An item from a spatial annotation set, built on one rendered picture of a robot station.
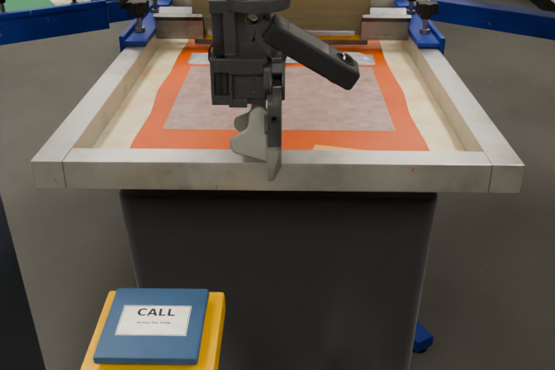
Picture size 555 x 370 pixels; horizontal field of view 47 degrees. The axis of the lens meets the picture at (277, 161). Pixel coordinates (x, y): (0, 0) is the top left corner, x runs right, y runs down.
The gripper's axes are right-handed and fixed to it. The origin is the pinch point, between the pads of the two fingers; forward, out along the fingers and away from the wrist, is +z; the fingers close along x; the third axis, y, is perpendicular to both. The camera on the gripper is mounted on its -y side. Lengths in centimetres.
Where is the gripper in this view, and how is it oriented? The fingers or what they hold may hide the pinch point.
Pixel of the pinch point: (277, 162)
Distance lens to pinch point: 76.4
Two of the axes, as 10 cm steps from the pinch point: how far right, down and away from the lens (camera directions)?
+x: -0.2, 4.4, -9.0
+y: -10.0, -0.1, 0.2
